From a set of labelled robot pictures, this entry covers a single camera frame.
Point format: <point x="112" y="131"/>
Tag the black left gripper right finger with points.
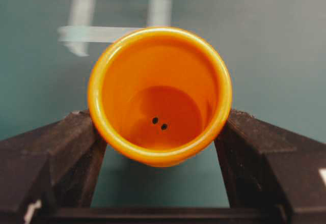
<point x="266" y="166"/>

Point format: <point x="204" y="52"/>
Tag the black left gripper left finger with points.
<point x="53" y="166"/>

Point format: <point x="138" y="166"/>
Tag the orange plastic cup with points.
<point x="160" y="95"/>

